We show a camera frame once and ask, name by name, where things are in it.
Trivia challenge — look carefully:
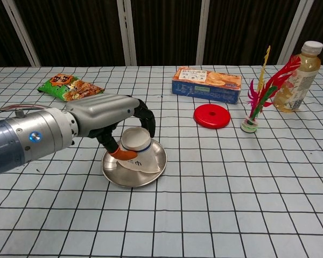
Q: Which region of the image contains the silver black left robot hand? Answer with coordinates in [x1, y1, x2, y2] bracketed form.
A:
[65, 94, 156, 160]

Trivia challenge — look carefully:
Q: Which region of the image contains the white paper cup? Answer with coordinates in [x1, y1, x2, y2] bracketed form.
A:
[115, 127, 162, 174]

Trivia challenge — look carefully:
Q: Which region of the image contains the silver metal plate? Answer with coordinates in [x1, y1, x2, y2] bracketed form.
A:
[101, 139, 168, 188]

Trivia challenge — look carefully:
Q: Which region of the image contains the green snack bag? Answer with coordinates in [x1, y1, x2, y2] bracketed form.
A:
[37, 73, 106, 103]

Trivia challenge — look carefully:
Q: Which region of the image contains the red plastic disc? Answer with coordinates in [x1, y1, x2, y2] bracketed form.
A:
[193, 104, 231, 130]

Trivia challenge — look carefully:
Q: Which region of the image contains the blue orange biscuit box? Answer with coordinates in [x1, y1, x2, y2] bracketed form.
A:
[171, 66, 242, 105]

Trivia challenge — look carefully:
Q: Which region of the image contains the checkered tablecloth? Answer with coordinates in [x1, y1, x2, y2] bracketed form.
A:
[0, 64, 323, 258]

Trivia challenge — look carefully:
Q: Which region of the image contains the colourful feather shuttlecock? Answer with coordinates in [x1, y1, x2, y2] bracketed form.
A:
[240, 45, 302, 134]

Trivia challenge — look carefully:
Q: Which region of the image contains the tea drink bottle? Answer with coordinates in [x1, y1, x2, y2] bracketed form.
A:
[273, 40, 323, 113]

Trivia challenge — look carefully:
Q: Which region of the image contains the white metal frame post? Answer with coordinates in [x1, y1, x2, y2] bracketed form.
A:
[195, 0, 211, 66]
[116, 0, 137, 66]
[1, 0, 41, 67]
[277, 0, 314, 66]

